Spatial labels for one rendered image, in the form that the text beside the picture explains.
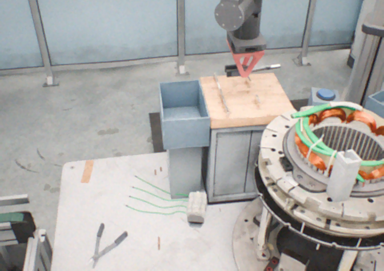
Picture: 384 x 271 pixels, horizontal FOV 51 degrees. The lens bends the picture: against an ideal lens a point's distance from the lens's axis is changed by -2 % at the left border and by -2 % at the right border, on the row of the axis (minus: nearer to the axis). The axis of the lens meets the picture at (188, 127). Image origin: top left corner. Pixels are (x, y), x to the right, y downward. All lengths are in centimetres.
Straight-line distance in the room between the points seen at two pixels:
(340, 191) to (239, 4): 36
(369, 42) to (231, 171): 51
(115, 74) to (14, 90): 76
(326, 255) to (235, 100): 43
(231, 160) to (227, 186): 9
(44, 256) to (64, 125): 158
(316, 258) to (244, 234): 18
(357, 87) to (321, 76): 208
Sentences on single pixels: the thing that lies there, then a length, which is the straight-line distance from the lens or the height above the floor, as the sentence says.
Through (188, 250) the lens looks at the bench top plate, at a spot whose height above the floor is 78.
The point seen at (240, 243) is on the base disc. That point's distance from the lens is 101.
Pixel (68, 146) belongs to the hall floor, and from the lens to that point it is 259.
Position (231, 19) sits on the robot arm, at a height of 132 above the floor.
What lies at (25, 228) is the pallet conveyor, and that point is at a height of 73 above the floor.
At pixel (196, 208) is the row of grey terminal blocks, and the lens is 104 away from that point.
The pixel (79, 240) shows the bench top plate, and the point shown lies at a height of 78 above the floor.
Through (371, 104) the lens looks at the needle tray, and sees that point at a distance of 109.
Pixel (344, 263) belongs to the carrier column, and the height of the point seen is 93.
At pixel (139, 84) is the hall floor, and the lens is 309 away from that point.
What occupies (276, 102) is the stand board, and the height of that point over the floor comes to 107.
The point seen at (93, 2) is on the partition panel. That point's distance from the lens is 296.
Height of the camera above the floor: 161
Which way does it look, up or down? 38 degrees down
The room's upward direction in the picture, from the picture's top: straight up
